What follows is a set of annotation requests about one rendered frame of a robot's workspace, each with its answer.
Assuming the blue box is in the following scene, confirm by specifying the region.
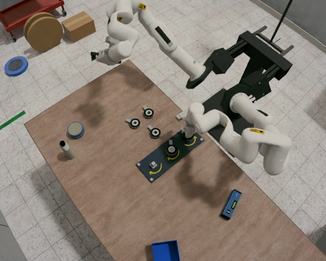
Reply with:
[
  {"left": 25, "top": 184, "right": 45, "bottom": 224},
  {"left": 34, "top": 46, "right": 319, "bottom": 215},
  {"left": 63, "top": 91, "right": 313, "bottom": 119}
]
[{"left": 152, "top": 240, "right": 180, "bottom": 261}]

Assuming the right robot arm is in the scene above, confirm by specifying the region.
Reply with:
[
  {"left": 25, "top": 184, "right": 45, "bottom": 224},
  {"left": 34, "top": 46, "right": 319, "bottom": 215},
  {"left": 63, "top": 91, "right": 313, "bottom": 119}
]
[{"left": 104, "top": 0, "right": 206, "bottom": 82}]

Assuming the white plastic bottle with black cap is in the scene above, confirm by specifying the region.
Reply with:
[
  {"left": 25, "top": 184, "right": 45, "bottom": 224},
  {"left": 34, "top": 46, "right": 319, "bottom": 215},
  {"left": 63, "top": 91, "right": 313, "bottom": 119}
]
[{"left": 59, "top": 140, "right": 76, "bottom": 159}]

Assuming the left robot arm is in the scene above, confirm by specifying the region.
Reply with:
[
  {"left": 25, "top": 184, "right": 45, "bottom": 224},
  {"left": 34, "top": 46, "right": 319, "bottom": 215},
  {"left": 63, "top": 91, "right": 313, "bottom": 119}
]
[{"left": 176, "top": 93, "right": 292, "bottom": 176}]

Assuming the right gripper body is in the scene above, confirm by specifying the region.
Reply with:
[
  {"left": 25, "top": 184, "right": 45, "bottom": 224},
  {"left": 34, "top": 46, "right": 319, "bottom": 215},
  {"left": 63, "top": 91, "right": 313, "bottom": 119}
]
[{"left": 96, "top": 49, "right": 119, "bottom": 66}]

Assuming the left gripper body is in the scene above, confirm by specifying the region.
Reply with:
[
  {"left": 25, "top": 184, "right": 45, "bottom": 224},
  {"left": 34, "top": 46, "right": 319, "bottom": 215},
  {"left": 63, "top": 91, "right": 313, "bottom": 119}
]
[{"left": 182, "top": 123, "right": 197, "bottom": 138}]

